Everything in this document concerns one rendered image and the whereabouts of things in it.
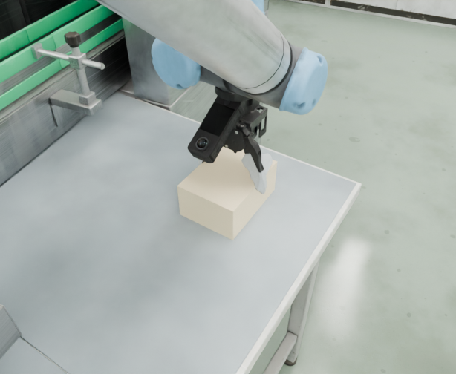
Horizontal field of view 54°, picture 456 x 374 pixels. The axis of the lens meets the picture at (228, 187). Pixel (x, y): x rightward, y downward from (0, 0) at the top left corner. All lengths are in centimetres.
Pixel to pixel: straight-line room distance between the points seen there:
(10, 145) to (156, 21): 71
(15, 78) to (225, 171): 47
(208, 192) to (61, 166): 37
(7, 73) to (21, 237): 32
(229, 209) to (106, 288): 24
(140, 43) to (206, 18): 77
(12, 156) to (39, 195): 11
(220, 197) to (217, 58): 42
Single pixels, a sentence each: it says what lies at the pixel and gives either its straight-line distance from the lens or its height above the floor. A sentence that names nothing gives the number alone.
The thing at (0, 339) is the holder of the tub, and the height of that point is 78.
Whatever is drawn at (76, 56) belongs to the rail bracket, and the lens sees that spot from 95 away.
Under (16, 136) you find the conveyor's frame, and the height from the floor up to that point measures 83.
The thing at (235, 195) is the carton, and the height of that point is 83.
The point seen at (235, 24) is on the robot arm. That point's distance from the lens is 39.
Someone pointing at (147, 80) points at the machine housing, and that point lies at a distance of 116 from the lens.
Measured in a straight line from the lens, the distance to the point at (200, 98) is 131.
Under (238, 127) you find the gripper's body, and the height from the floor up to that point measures 94.
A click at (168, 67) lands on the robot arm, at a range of 59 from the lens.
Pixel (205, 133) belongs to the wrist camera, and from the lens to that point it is 72.
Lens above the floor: 137
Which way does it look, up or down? 43 degrees down
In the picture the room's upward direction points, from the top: straight up
